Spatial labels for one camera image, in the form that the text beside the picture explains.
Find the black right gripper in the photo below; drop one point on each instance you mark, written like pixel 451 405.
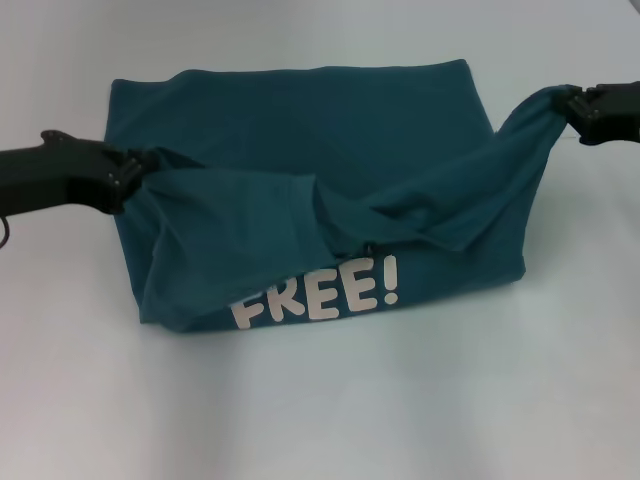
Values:
pixel 617 112

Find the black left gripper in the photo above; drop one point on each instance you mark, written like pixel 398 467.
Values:
pixel 55 175

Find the teal blue shirt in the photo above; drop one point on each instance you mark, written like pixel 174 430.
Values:
pixel 310 175

